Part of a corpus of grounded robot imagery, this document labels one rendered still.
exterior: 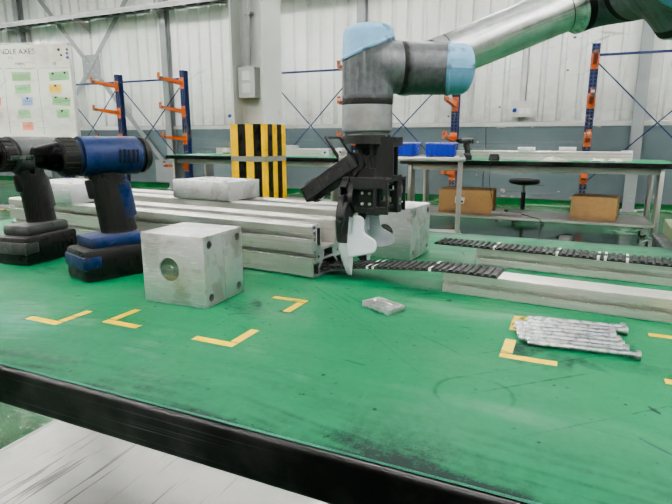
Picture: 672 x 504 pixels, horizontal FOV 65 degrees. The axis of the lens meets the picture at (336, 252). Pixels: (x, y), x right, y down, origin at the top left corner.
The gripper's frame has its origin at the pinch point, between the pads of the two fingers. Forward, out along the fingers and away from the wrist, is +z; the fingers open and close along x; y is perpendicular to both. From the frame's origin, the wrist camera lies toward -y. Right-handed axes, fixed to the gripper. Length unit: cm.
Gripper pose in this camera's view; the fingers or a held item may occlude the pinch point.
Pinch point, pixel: (354, 262)
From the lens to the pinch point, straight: 84.6
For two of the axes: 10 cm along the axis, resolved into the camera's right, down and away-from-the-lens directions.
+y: 8.8, 1.0, -4.7
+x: 4.8, -1.9, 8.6
